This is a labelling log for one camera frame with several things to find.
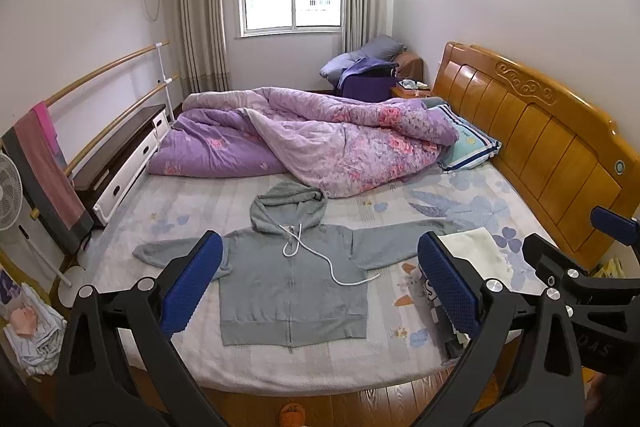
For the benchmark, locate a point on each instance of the pile of light clothes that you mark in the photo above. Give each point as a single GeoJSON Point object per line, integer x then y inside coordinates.
{"type": "Point", "coordinates": [35, 332]}

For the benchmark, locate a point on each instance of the purple floral quilt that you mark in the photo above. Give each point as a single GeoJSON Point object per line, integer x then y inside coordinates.
{"type": "Point", "coordinates": [342, 146]}

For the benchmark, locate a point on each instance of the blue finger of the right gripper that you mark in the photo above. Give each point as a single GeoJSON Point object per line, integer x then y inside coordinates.
{"type": "Point", "coordinates": [549, 263]}
{"type": "Point", "coordinates": [624, 230]}

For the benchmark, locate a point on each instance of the striped teal pillow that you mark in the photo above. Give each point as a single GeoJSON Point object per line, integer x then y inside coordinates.
{"type": "Point", "coordinates": [473, 147]}

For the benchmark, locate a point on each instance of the left grey curtain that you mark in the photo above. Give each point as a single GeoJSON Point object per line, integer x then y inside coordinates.
{"type": "Point", "coordinates": [197, 29]}

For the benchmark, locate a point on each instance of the checkered grey folded garment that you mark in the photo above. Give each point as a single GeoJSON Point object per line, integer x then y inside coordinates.
{"type": "Point", "coordinates": [435, 319]}

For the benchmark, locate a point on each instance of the pink grey hanging towel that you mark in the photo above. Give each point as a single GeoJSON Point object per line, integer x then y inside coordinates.
{"type": "Point", "coordinates": [32, 144]}

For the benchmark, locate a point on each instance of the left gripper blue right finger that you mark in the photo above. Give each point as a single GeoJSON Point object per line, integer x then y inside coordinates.
{"type": "Point", "coordinates": [546, 388]}

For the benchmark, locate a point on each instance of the grey blue pillow pile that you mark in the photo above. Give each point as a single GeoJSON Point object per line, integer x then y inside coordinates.
{"type": "Point", "coordinates": [382, 47]}

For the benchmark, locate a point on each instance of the wooden bed headboard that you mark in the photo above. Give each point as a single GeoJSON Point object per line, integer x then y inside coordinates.
{"type": "Point", "coordinates": [562, 154]}

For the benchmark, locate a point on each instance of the dark top white cabinet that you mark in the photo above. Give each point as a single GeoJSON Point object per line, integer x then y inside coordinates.
{"type": "Point", "coordinates": [105, 179]}

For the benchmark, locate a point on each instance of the white bar support post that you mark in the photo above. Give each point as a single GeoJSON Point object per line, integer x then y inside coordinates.
{"type": "Point", "coordinates": [165, 74]}

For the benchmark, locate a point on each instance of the yellow snack bag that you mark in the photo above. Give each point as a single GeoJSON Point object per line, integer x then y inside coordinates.
{"type": "Point", "coordinates": [609, 269]}

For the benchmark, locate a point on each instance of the lower wooden ballet bar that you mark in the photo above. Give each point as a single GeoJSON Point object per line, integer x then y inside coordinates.
{"type": "Point", "coordinates": [117, 124]}

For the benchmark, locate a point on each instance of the upper wooden ballet bar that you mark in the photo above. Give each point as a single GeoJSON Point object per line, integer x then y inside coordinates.
{"type": "Point", "coordinates": [54, 98]}

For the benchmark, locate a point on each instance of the white button jacket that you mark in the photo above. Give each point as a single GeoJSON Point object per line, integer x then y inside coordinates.
{"type": "Point", "coordinates": [479, 248]}

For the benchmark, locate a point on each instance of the orange slipper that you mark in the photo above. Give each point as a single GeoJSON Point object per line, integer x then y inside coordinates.
{"type": "Point", "coordinates": [292, 415]}

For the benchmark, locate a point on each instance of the wooden ballet bar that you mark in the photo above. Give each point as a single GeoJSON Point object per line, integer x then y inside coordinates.
{"type": "Point", "coordinates": [54, 98]}
{"type": "Point", "coordinates": [117, 124]}

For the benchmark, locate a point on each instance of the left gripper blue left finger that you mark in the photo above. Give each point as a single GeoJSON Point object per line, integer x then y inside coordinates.
{"type": "Point", "coordinates": [95, 385]}

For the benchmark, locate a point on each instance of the grey zip hoodie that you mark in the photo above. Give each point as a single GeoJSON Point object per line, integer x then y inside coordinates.
{"type": "Point", "coordinates": [291, 280]}

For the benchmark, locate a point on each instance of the wooden nightstand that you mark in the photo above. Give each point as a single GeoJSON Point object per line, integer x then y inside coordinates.
{"type": "Point", "coordinates": [409, 88]}

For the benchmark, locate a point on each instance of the white standing fan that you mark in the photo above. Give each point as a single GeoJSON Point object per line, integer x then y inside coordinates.
{"type": "Point", "coordinates": [28, 249]}

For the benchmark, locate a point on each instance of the dark purple cloth chair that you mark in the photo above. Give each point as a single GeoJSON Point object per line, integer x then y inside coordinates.
{"type": "Point", "coordinates": [367, 80]}

